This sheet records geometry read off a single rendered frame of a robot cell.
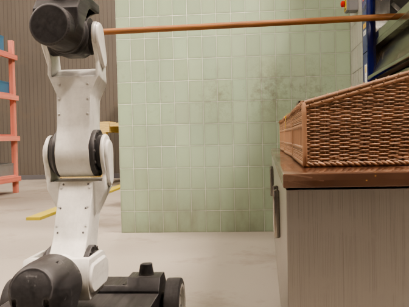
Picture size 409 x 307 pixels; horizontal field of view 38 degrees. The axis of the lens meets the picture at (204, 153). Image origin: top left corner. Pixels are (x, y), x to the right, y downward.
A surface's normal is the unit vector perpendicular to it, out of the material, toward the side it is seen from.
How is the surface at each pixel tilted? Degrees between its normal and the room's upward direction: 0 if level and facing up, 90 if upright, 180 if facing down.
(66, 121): 84
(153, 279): 45
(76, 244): 50
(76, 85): 84
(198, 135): 90
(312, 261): 90
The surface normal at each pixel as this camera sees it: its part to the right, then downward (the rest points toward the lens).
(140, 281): -0.08, -0.68
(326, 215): -0.10, 0.03
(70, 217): -0.09, -0.41
